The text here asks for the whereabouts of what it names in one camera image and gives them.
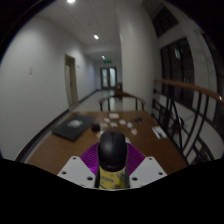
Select dark framed window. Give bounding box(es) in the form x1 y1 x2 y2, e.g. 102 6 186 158
159 36 224 134

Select yellow round printed mouse pad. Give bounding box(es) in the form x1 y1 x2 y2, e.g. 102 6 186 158
98 166 128 190

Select wooden armchair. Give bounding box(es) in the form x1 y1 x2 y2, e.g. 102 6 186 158
98 92 147 112

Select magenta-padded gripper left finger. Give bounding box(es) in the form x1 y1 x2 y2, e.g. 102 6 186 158
57 142 100 189

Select black closed laptop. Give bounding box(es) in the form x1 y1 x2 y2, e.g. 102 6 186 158
50 113 97 142

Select wooden side door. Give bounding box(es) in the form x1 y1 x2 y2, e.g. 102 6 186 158
64 54 80 108

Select wooden-topped black metal railing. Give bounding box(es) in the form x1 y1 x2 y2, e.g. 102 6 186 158
151 78 224 166

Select black computer mouse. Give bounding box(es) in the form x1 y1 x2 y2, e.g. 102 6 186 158
97 130 129 173

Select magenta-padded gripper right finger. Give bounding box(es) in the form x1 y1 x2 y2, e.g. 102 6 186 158
125 143 168 190

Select glass double door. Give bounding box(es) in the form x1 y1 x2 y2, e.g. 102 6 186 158
100 66 118 90

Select dark wooden chair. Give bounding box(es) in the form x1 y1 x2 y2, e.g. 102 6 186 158
114 82 124 93

